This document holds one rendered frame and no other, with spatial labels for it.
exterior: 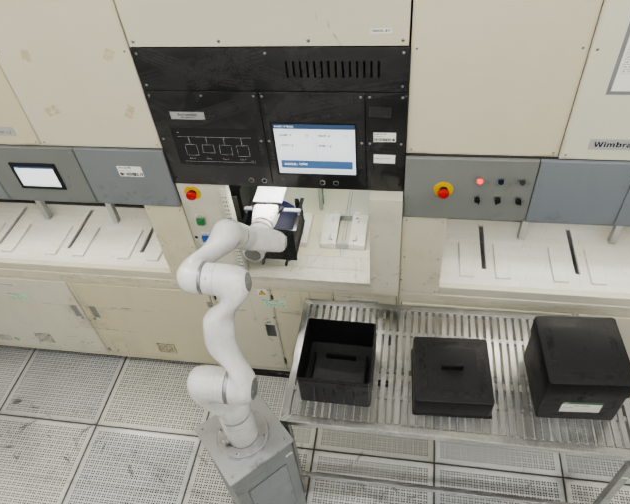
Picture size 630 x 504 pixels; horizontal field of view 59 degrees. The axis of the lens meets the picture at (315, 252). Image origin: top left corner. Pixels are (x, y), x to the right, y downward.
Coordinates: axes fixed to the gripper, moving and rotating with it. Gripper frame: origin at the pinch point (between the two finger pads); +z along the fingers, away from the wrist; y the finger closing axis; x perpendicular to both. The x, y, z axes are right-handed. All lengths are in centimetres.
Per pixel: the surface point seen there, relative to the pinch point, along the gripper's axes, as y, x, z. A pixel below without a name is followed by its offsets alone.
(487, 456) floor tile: 101, -125, -43
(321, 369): 25, -48, -48
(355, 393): 40, -39, -63
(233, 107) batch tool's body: -4, 49, -10
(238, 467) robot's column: 0, -49, -92
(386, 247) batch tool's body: 48, -10, -15
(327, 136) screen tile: 27.5, 38.3, -9.9
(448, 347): 75, -39, -39
